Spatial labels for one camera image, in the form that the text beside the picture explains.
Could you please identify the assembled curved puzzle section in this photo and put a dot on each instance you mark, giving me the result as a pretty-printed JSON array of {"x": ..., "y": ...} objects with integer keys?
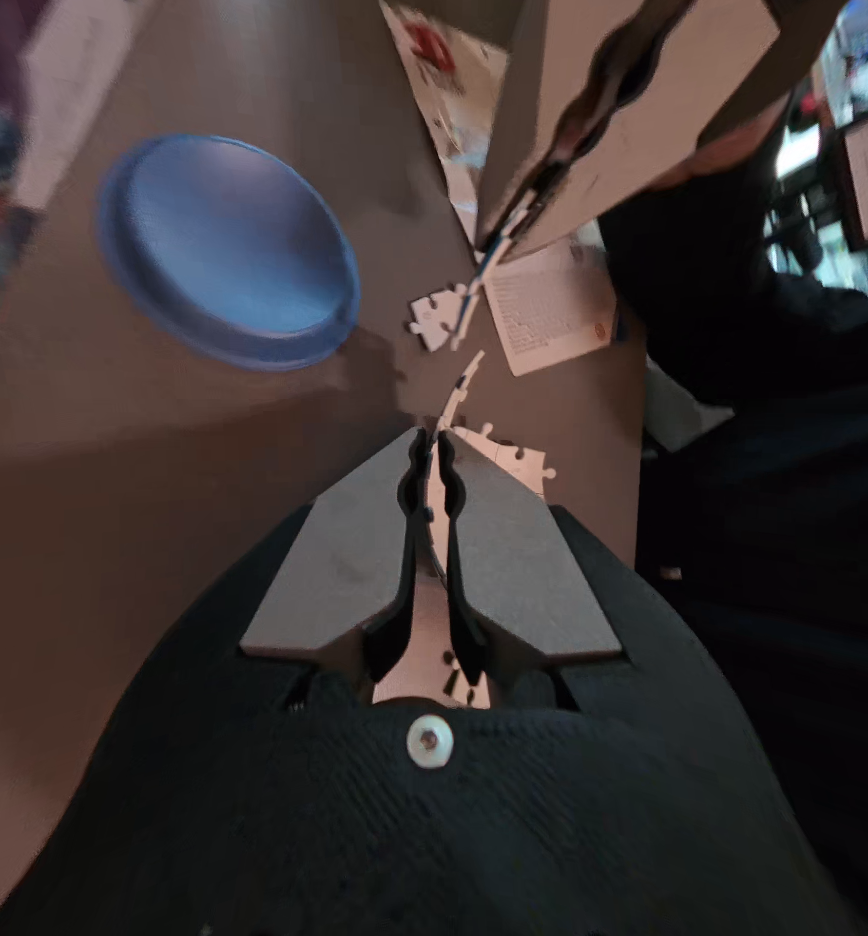
[{"x": 510, "y": 461}]

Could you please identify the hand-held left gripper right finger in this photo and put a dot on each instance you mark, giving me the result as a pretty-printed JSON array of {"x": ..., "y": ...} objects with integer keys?
[{"x": 536, "y": 578}]

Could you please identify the blue round ball stand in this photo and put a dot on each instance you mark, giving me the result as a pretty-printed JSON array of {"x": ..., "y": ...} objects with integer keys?
[{"x": 236, "y": 241}]

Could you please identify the single white puzzle piece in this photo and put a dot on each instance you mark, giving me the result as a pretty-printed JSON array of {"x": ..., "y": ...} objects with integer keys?
[{"x": 486, "y": 267}]

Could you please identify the joined white puzzle pieces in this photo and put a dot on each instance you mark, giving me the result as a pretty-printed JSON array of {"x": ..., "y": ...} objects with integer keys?
[{"x": 434, "y": 318}]

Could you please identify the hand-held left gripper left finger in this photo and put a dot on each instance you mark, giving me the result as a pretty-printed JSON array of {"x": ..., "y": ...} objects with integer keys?
[{"x": 331, "y": 578}]

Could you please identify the white folded leaflet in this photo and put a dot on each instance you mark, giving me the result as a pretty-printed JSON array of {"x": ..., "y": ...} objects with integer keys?
[{"x": 543, "y": 307}]

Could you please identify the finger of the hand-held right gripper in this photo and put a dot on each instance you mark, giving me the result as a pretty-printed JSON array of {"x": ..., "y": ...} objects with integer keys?
[
  {"x": 675, "y": 95},
  {"x": 543, "y": 73}
]

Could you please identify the person's right forearm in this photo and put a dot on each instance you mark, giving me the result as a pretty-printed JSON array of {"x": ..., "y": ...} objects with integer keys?
[{"x": 733, "y": 292}]

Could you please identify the person's right hand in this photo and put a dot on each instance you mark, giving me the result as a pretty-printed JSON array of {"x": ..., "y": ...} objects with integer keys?
[{"x": 741, "y": 139}]

